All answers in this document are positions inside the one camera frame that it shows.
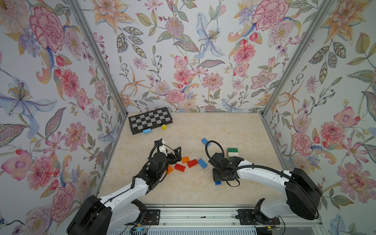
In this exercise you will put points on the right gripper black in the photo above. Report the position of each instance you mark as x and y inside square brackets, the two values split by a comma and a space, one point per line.
[215, 176]

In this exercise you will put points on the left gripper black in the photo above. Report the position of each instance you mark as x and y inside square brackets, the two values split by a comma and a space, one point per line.
[177, 156]

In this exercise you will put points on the white lego brick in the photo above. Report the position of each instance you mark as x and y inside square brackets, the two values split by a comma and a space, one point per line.
[232, 154]

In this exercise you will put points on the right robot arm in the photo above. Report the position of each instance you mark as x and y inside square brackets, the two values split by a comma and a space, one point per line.
[300, 196]

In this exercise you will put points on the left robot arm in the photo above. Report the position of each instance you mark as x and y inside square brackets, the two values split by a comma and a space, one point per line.
[100, 216]

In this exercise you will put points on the red lego brick lower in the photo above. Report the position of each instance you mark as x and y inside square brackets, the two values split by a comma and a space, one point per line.
[180, 168]

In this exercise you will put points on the red lego brick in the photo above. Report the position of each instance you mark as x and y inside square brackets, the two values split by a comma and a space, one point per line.
[192, 163]
[180, 168]

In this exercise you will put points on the small orange lego brick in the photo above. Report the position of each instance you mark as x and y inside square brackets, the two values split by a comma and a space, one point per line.
[185, 160]

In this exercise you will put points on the orange lego brick lower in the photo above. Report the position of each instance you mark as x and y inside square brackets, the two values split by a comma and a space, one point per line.
[169, 170]

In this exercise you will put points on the red lego brick middle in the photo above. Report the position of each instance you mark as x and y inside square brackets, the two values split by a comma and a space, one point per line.
[192, 163]

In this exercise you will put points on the long blue lego brick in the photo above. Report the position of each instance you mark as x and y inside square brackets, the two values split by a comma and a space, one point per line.
[204, 141]

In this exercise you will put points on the light blue cylinder block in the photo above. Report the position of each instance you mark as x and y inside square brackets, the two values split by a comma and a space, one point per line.
[146, 131]

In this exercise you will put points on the black grey chessboard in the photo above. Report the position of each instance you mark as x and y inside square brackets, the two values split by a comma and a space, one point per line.
[150, 120]

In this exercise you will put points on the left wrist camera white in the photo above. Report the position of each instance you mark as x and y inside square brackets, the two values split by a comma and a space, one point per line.
[163, 150]

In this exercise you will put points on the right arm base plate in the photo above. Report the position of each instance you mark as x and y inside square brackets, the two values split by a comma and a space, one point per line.
[249, 217]

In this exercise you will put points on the aluminium rail frame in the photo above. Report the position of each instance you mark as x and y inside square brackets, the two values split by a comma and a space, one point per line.
[216, 220]

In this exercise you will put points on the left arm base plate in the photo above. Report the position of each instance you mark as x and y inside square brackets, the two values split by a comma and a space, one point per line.
[147, 217]

